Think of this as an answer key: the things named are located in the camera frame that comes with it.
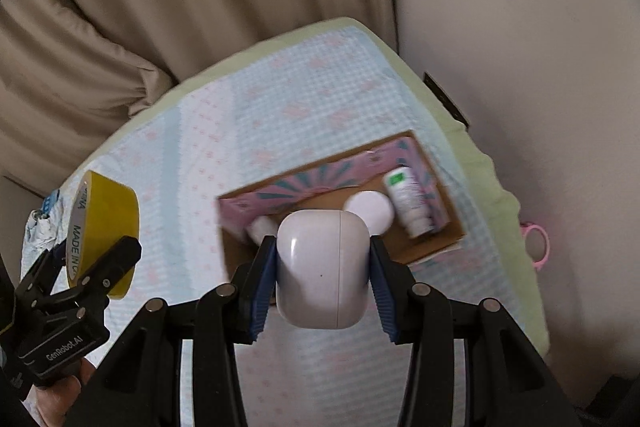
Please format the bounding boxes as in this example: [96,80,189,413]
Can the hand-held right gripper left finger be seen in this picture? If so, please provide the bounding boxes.
[67,234,281,427]

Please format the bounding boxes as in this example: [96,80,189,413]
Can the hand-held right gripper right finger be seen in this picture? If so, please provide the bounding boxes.
[367,237,582,427]

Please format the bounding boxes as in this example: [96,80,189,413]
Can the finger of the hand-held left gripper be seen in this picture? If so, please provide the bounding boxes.
[14,243,70,300]
[72,236,143,305]

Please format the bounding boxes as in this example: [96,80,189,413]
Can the yellow tape roll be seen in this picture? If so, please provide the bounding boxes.
[65,171,141,299]

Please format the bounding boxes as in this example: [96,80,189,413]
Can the small white cream jar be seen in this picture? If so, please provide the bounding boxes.
[245,215,279,244]

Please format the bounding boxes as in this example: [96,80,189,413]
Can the white earbuds case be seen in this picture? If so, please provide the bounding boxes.
[274,209,372,331]

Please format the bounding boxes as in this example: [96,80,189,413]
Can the large white cream jar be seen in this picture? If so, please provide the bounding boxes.
[342,190,395,236]

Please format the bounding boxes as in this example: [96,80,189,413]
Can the white bottle green label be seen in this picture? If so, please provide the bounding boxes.
[382,165,435,238]

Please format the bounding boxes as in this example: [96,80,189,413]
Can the pink cardboard box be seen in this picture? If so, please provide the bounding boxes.
[215,130,469,269]

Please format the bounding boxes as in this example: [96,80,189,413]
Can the person's left hand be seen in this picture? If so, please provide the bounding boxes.
[37,357,98,427]

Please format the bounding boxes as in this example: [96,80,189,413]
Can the crumpled light blue cloth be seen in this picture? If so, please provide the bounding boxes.
[22,189,67,254]

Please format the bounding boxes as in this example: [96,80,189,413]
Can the grey headboard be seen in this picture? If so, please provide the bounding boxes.
[0,174,56,270]

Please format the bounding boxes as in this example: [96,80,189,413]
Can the pale green mattress sheet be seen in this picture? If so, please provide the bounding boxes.
[125,16,552,354]

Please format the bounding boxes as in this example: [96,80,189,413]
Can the pink plastic ring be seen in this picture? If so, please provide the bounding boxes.
[520,220,550,271]

